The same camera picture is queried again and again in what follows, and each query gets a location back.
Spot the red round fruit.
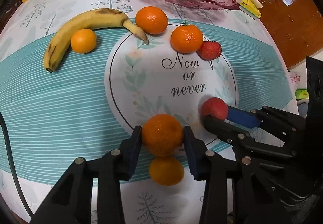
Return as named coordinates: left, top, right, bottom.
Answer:
left=200, top=97, right=228, bottom=120

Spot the large orange mandarin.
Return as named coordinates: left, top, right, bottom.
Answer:
left=142, top=114, right=183, bottom=157

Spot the red strawberry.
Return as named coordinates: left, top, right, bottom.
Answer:
left=197, top=41, right=222, bottom=61

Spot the orange mandarin with stem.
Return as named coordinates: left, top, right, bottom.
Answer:
left=170, top=25, right=204, bottom=54

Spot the yellow banana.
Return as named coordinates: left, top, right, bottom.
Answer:
left=43, top=8, right=149, bottom=73

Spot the yellow tissue pack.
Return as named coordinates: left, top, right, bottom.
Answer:
left=237, top=0, right=263, bottom=20

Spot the patterned tablecloth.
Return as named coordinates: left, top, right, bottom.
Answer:
left=1, top=0, right=297, bottom=221

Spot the small orange beside banana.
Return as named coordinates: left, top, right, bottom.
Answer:
left=71, top=29, right=97, bottom=54

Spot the black cable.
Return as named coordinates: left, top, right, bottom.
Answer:
left=0, top=111, right=35, bottom=218

